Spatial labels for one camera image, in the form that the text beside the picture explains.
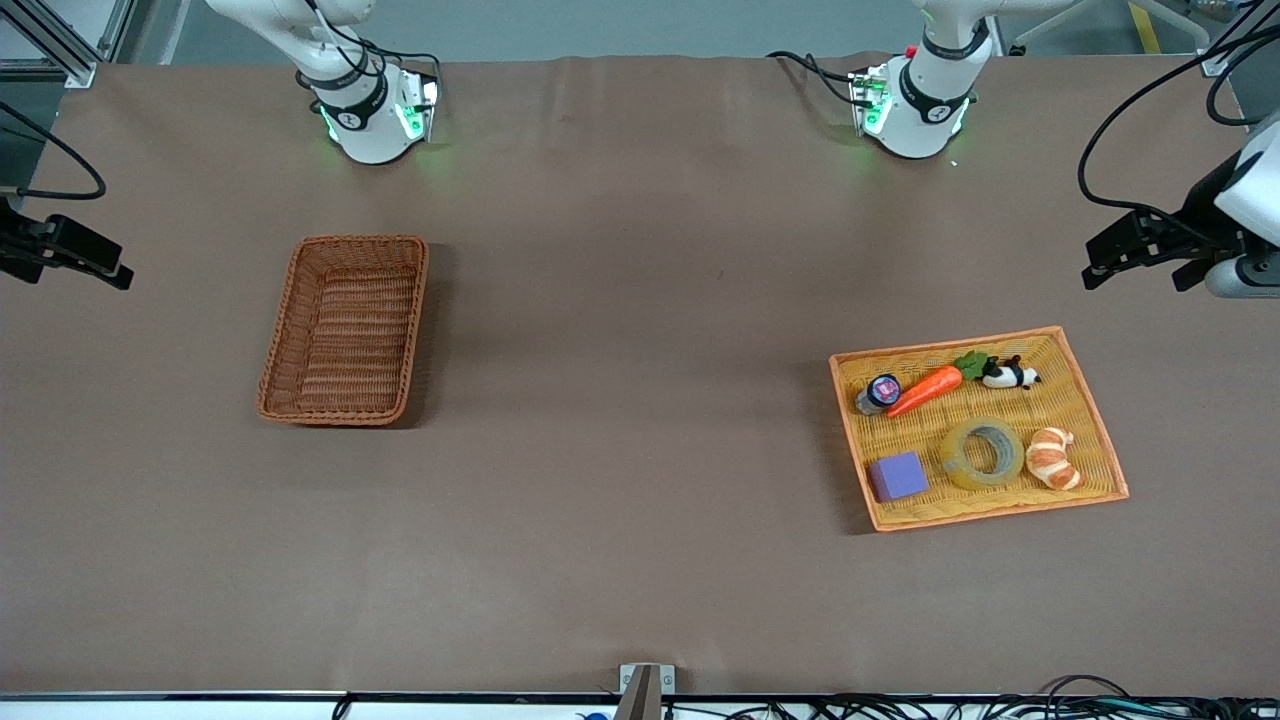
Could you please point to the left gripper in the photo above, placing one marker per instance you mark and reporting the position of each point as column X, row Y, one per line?
column 1197, row 219

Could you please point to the clear yellowish tape roll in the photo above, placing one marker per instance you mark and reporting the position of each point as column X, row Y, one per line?
column 1000, row 482

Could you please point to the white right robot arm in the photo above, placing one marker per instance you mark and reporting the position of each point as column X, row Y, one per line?
column 370, row 130

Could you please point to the orange yellow woven tray basket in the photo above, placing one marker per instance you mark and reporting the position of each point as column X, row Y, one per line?
column 980, row 403

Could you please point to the brown wicker basket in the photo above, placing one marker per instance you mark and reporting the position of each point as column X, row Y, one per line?
column 345, row 330

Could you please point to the black white panda toy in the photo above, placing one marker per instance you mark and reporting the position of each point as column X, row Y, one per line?
column 1005, row 376

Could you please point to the toy croissant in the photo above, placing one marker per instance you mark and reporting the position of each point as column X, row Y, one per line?
column 1050, row 460

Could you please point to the orange toy carrot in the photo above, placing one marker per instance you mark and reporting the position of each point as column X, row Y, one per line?
column 925, row 390

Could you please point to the small bottle with pink lid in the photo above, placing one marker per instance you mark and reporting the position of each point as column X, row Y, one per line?
column 880, row 392

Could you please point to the purple foam block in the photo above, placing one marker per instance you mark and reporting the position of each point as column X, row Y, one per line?
column 898, row 477

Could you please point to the brown table cover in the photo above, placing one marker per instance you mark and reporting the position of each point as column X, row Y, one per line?
column 640, row 450

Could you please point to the aluminium frame profile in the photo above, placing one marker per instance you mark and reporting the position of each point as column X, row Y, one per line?
column 1215, row 65
column 75, row 65

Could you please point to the metal table edge rail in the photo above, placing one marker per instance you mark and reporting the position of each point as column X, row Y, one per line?
column 200, row 694

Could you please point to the metal bracket at table edge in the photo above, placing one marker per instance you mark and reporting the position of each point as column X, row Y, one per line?
column 645, row 690

